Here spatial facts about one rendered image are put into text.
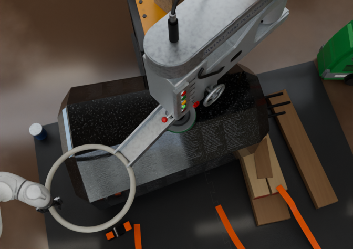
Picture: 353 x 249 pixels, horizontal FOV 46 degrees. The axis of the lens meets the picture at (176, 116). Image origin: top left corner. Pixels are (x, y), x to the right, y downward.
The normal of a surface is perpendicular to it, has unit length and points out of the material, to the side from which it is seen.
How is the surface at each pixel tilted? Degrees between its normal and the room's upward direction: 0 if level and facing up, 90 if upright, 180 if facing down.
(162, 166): 45
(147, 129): 16
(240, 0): 0
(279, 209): 0
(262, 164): 0
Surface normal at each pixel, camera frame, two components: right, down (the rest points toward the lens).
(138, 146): -0.22, -0.17
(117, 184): 0.18, 0.38
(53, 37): -0.02, -0.36
